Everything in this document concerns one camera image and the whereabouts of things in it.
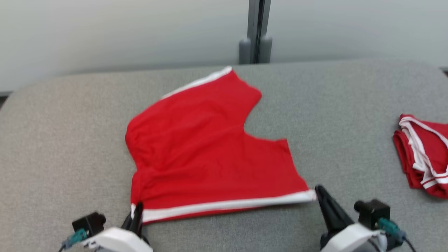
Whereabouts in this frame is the red shorts white trim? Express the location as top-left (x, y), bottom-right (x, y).
top-left (125, 66), bottom-right (317, 224)

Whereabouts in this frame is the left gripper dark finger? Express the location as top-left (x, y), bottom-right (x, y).
top-left (121, 213), bottom-right (135, 233)
top-left (131, 202), bottom-right (145, 238)

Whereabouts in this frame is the teal right camera connector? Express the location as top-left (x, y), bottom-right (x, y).
top-left (377, 218), bottom-right (406, 242)

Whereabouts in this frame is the teal camera connector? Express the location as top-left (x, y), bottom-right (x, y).
top-left (377, 218), bottom-right (406, 242)
top-left (61, 229), bottom-right (88, 250)

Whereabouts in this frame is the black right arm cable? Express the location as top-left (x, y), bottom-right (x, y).
top-left (402, 236), bottom-right (417, 252)

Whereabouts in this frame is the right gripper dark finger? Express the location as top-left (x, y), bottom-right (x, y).
top-left (314, 185), bottom-right (355, 233)

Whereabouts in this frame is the grey fabric sofa surface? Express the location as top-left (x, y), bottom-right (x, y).
top-left (0, 59), bottom-right (448, 252)

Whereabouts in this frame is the red white basketball jersey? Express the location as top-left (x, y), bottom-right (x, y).
top-left (393, 114), bottom-right (448, 200)

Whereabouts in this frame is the grey cylindrical post cap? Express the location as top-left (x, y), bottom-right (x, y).
top-left (260, 35), bottom-right (273, 64)
top-left (239, 38), bottom-right (252, 64)

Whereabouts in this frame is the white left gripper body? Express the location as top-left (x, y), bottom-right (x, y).
top-left (82, 227), bottom-right (153, 252)

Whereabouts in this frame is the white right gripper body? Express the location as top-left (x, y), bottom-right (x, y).
top-left (320, 223), bottom-right (387, 252)

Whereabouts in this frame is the teal left camera connector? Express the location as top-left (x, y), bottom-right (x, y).
top-left (61, 229), bottom-right (88, 250)

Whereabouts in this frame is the grey metal partition post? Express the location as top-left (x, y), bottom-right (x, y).
top-left (247, 0), bottom-right (272, 64)

